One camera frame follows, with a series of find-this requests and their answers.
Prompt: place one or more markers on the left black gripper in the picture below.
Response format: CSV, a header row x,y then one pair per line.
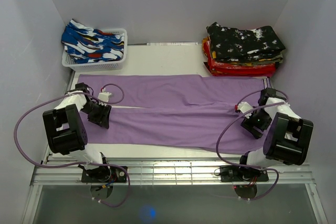
x,y
102,119

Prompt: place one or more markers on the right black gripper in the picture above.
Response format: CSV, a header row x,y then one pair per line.
x,y
248,124

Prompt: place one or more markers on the purple trousers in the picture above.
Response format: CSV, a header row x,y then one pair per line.
x,y
188,111

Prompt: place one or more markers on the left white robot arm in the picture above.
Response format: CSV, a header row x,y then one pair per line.
x,y
65,130

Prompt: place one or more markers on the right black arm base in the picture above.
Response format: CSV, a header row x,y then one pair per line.
x,y
230,173

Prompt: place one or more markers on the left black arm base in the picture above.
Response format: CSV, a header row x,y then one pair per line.
x,y
104,174

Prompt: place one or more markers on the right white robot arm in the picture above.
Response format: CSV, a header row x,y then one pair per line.
x,y
288,135

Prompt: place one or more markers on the red folded trousers stack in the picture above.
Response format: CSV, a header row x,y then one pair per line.
x,y
228,69

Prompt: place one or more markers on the blue patterned trousers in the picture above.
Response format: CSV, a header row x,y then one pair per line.
x,y
88,45

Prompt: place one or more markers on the black white patterned folded trousers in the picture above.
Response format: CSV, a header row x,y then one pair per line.
x,y
230,44

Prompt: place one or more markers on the white plastic basket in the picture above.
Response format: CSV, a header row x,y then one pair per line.
x,y
67,61

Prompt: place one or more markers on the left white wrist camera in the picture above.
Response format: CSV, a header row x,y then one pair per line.
x,y
105,95

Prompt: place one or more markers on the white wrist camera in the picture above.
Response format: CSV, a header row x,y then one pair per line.
x,y
243,108
105,95

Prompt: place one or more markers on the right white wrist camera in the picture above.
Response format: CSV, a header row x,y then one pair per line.
x,y
243,108

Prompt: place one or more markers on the aluminium rail frame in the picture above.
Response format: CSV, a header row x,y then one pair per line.
x,y
175,186

